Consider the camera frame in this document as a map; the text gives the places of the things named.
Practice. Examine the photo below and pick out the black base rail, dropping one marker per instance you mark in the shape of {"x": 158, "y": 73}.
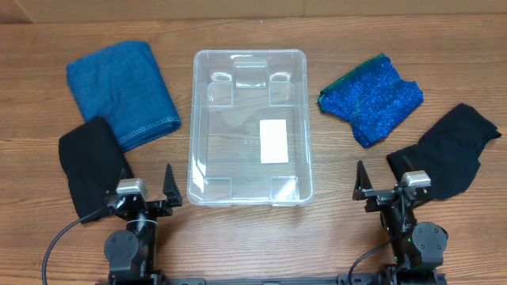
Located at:
{"x": 341, "y": 279}

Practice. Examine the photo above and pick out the clear plastic container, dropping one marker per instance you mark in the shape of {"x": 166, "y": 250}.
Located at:
{"x": 233, "y": 90}

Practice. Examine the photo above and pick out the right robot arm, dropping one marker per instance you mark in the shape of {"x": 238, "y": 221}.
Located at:
{"x": 418, "y": 247}

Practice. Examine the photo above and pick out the blue denim cloth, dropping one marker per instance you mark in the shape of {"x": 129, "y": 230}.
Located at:
{"x": 123, "y": 84}

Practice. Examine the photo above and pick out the black cloth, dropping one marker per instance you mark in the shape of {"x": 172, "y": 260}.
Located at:
{"x": 448, "y": 152}
{"x": 92, "y": 159}

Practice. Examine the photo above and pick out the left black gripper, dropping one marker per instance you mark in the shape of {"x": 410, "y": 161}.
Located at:
{"x": 173, "y": 195}

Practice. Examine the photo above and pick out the sparkly blue garment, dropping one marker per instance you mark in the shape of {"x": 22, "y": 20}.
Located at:
{"x": 372, "y": 98}

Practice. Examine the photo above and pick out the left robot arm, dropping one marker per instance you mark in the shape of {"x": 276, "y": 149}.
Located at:
{"x": 131, "y": 252}

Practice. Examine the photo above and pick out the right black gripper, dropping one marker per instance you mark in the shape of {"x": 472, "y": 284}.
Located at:
{"x": 377, "y": 197}

